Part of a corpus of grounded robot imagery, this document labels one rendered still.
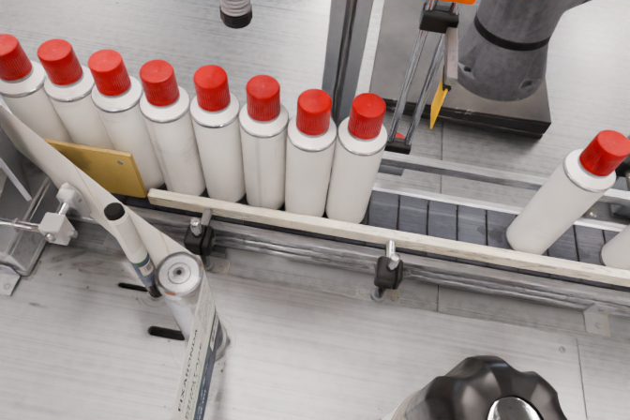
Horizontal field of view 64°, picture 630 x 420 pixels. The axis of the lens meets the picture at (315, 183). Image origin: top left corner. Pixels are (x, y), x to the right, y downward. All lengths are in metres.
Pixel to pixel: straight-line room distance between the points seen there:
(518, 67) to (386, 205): 0.31
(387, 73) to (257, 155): 0.37
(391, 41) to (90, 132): 0.53
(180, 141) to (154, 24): 0.44
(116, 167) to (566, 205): 0.49
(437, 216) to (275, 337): 0.26
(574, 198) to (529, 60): 0.31
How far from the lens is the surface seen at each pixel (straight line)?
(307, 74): 0.87
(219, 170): 0.59
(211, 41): 0.93
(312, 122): 0.48
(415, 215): 0.67
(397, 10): 0.99
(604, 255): 0.73
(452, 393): 0.29
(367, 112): 0.48
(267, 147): 0.53
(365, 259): 0.64
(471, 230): 0.68
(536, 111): 0.86
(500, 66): 0.83
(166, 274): 0.42
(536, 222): 0.63
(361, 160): 0.52
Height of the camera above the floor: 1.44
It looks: 57 degrees down
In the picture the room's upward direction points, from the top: 7 degrees clockwise
